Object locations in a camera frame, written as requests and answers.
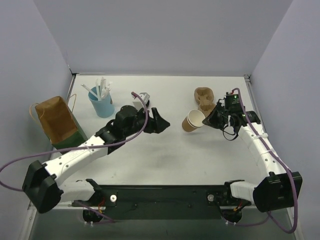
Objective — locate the blue straw holder cup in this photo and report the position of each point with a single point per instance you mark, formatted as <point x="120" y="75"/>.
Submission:
<point x="104" y="107"/>

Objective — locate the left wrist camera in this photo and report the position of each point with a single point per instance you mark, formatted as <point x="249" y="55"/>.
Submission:
<point x="137" y="103"/>

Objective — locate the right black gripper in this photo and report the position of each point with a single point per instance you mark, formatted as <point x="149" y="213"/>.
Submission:
<point x="216" y="116"/>

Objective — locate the brown pulp cup carrier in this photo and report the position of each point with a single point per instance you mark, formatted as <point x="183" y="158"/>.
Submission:
<point x="204" y="98"/>

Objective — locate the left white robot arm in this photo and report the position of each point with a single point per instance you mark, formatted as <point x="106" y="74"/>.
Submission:
<point x="43" y="181"/>

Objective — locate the brown paper coffee cup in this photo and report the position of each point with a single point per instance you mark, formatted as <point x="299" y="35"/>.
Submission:
<point x="193" y="121"/>

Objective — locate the brown and green paper bag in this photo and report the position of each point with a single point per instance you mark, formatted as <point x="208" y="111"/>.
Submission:
<point x="58" y="123"/>

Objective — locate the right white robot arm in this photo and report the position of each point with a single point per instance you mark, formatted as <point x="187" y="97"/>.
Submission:
<point x="279" y="187"/>

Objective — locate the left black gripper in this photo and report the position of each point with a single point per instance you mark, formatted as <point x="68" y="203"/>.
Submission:
<point x="152" y="121"/>

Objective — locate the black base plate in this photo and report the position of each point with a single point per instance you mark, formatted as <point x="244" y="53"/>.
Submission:
<point x="163" y="202"/>

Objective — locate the white wrapped straw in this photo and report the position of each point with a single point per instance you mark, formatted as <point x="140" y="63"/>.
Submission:
<point x="107" y="89"/>
<point x="97" y="86"/>
<point x="102" y="87"/>
<point x="88" y="89"/>

